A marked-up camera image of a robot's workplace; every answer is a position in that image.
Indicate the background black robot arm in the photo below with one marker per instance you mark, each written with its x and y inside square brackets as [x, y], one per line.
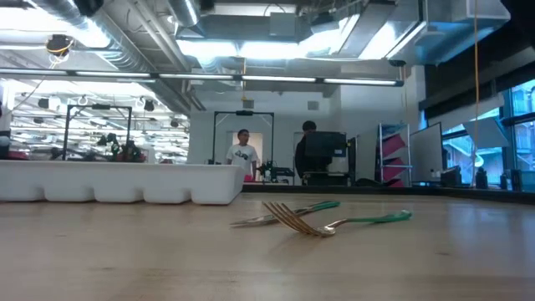
[271, 170]

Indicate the white door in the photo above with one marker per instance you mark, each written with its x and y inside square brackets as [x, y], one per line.
[256, 140]

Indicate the person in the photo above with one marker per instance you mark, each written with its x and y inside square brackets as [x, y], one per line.
[242, 156]
[309, 126]

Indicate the black cabinet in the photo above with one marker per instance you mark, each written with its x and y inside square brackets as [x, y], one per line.
[326, 144]

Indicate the long ceiling light bar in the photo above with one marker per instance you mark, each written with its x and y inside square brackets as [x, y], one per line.
[276, 78]

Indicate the white divider panel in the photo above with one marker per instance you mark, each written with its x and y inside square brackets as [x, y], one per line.
[367, 150]

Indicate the shelf rack with pink bins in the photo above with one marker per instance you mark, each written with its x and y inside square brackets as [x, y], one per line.
[393, 146]

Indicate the grey ceiling box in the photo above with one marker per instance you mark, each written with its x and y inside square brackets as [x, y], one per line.
[283, 25]

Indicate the background robot station clutter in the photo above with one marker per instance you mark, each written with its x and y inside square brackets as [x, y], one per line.
[129, 152]

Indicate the white plastic cutlery tray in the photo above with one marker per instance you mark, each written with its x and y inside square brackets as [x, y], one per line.
[125, 180]

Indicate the white whiteboard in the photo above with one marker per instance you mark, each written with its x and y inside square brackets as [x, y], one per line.
[426, 152]

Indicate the small black monitor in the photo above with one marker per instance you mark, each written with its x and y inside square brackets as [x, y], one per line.
[451, 176]

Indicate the black bottle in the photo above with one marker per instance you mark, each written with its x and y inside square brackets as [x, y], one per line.
[481, 180]

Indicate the white hanging sheet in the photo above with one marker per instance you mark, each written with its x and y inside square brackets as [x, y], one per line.
[487, 134]

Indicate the black round ceiling device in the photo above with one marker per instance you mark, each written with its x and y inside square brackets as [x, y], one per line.
[59, 44]

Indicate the large glass window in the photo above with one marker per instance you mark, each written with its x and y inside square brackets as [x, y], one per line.
[522, 142]

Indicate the black gantry frame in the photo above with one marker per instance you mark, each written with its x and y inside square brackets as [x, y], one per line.
[100, 106]
[244, 113]

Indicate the grey wall vent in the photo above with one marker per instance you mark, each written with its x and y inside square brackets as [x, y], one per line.
[313, 105]

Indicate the black metal table frame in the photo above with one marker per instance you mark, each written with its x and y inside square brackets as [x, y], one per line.
[376, 190]

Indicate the silver rectangular air duct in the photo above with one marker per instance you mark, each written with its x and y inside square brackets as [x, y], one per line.
[376, 33]

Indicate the round silver air duct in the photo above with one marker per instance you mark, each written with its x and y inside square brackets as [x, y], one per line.
[184, 10]

